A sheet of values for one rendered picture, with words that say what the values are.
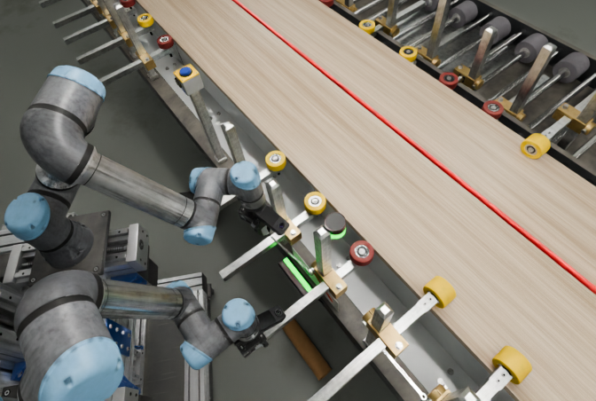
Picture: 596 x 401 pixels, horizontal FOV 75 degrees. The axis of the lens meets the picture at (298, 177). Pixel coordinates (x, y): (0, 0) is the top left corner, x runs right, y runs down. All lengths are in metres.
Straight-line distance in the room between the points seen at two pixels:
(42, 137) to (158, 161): 2.03
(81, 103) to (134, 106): 2.41
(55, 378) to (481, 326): 1.07
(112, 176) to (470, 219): 1.11
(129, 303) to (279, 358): 1.36
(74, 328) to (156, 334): 1.43
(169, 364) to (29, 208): 1.08
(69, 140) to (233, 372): 1.57
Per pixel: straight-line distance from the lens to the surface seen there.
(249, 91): 1.82
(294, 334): 2.11
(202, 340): 1.04
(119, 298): 0.89
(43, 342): 0.73
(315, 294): 1.33
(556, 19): 4.10
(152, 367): 2.11
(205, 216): 1.02
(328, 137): 1.59
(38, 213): 1.26
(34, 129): 0.92
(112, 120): 3.34
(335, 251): 1.64
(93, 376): 0.71
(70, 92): 0.96
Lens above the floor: 2.13
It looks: 56 degrees down
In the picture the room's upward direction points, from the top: 8 degrees counter-clockwise
